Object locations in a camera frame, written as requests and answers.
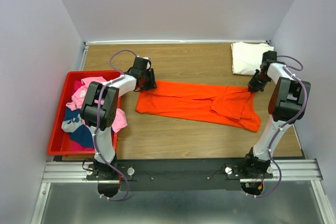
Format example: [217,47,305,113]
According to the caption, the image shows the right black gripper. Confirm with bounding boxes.
[247,70,270,94]

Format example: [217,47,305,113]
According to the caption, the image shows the orange t shirt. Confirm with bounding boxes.
[135,81,261,132]

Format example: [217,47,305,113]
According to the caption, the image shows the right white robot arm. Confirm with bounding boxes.
[241,51,311,178]

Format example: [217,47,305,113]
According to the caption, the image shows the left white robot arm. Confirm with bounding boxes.
[80,56,156,180]

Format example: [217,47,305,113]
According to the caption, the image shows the folded white t shirt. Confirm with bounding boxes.
[231,42,274,76]

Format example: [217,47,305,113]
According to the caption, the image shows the magenta t shirt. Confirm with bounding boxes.
[72,80,87,99]

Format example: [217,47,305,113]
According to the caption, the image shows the pink t shirt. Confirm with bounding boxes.
[66,77,128,133]

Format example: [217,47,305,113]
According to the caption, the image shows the navy blue printed t shirt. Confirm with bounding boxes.
[61,107,95,148]

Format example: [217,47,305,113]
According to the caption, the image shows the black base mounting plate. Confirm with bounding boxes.
[82,158,273,193]

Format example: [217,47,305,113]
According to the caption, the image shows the red plastic bin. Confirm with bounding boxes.
[47,70,120,156]

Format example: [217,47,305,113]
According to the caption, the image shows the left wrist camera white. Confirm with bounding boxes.
[142,57,151,70]

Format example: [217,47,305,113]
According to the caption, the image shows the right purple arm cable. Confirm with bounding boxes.
[267,55,309,162]

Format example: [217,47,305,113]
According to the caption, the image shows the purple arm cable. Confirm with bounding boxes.
[267,55,309,162]
[93,49,137,156]

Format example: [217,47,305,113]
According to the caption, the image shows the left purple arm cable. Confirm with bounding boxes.
[93,49,137,156]

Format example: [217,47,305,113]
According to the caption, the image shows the aluminium frame rail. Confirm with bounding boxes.
[42,159,323,183]

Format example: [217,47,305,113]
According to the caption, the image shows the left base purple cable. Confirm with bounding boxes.
[91,155,131,201]

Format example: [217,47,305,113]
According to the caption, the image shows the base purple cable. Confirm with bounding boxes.
[245,159,283,198]
[91,155,131,201]

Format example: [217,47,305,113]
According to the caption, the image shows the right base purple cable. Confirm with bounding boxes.
[245,159,283,198]

